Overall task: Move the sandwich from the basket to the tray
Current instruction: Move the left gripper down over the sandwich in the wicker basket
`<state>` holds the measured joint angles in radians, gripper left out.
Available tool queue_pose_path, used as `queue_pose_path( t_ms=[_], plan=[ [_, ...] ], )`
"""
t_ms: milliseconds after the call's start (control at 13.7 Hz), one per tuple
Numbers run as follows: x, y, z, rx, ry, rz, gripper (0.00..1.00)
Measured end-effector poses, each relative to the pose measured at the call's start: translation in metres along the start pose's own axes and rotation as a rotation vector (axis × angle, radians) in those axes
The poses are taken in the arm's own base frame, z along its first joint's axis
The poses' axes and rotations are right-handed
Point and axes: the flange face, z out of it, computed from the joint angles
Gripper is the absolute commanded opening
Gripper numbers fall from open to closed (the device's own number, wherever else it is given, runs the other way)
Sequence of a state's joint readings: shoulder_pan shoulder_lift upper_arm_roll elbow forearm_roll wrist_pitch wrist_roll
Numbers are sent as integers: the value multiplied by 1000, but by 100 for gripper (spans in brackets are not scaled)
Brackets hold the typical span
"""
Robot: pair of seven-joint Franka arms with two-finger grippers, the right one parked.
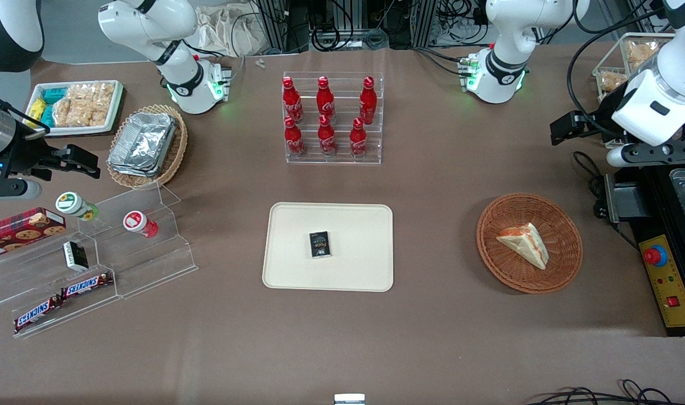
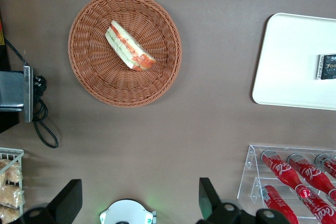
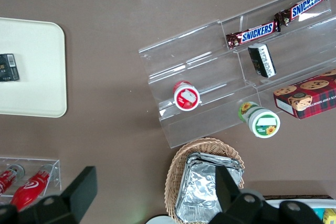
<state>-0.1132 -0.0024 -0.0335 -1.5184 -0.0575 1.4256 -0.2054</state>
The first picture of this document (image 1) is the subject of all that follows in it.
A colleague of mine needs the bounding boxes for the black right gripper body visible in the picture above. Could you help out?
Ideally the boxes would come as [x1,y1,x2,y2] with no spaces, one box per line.
[0,119,69,181]

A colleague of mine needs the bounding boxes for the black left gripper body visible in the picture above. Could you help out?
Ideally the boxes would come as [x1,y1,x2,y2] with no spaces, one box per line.
[573,84,630,149]

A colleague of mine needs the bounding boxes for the triangular sandwich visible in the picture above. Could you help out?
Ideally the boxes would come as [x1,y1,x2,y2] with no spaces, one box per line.
[495,222,549,271]

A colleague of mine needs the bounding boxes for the white rectangular snack tray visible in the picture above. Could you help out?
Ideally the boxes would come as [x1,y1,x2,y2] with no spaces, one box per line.
[24,80,125,137]

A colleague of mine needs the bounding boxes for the tan oval wicker basket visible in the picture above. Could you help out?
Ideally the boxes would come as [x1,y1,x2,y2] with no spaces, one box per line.
[106,103,189,190]

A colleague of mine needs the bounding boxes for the brown round wicker basket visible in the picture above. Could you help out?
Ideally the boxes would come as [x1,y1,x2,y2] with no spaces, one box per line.
[476,193,584,295]

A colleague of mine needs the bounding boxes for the cream plastic tray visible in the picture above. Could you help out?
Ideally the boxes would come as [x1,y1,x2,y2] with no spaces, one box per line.
[262,202,395,293]

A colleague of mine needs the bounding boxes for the wrapped bread pack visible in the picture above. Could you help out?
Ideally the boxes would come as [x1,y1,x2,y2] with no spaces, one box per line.
[598,70,628,93]
[626,40,662,72]

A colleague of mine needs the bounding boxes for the green capped small bottle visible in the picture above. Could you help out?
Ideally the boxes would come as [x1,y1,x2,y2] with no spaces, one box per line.
[55,191,100,222]

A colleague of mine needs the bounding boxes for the yellow snack packet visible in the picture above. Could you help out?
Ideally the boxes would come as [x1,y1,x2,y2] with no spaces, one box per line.
[27,98,49,128]

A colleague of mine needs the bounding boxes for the clear bag of rice crackers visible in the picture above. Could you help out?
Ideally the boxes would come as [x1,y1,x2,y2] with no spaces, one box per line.
[52,82,116,128]

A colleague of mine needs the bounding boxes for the stacked aluminium foil containers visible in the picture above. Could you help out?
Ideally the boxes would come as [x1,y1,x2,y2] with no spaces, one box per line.
[107,112,178,178]

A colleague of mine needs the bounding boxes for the red cookie box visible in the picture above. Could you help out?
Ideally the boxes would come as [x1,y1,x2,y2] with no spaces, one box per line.
[0,207,67,262]

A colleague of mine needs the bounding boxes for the red capped small bottle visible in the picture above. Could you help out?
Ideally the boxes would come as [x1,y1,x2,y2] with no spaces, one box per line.
[123,210,159,239]

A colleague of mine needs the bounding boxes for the small black white box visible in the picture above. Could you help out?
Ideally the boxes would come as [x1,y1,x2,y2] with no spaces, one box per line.
[62,241,89,272]

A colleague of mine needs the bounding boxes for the black equipment base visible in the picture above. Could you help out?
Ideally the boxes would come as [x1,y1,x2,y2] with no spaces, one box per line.
[603,165,685,265]

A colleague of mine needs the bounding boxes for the Snickers chocolate bar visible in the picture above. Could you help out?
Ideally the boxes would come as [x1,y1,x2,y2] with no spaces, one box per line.
[61,272,114,299]
[13,296,64,334]

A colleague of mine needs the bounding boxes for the clear acrylic step shelf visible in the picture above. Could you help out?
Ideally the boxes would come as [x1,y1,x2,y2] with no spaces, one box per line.
[0,182,199,339]

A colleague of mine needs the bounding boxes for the red emergency stop button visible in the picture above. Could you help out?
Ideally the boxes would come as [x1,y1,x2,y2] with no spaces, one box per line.
[643,245,669,267]

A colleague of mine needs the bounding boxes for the yellow control box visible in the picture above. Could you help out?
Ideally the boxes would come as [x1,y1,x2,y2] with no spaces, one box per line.
[638,234,685,337]

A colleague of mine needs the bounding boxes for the beige cloth bag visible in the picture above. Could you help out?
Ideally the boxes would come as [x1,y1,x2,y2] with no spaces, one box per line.
[195,4,271,58]

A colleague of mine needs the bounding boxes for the red cola bottle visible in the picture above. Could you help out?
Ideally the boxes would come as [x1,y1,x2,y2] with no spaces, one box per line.
[282,76,304,125]
[316,76,336,122]
[359,76,378,126]
[349,116,368,160]
[317,114,338,158]
[283,115,307,159]

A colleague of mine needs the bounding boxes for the clear acrylic bottle rack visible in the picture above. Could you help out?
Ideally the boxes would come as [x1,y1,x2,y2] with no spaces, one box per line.
[282,71,386,165]

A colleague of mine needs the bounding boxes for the small black snack packet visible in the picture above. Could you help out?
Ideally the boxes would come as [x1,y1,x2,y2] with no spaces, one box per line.
[309,230,332,259]

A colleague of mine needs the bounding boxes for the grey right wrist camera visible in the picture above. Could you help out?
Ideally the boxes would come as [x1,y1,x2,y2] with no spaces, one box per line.
[0,178,43,202]

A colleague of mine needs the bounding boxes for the black table cable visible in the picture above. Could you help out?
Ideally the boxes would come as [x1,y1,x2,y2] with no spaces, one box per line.
[572,151,640,251]

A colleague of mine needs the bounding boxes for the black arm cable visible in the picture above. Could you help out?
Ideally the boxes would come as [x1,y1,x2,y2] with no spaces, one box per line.
[566,0,672,141]

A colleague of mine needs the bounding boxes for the black cable bundle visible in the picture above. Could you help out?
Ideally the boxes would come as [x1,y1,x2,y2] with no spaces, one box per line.
[525,379,685,405]

